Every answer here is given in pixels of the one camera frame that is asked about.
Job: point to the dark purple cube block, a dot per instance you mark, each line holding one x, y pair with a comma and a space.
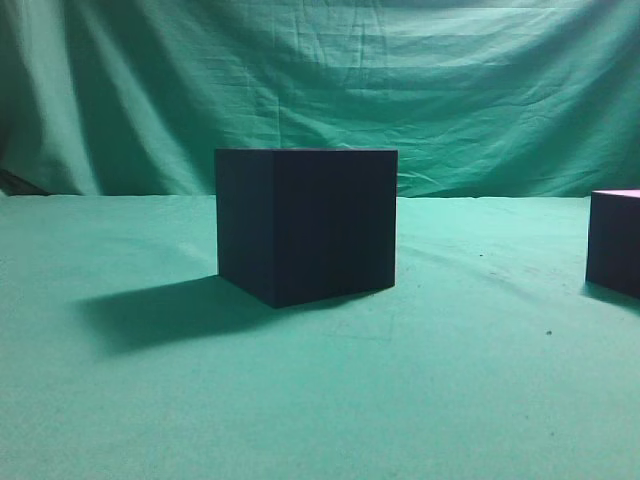
302, 225

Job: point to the purple foam groove block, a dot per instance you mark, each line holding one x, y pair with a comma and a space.
613, 241

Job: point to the green backdrop cloth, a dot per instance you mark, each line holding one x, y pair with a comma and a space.
480, 98

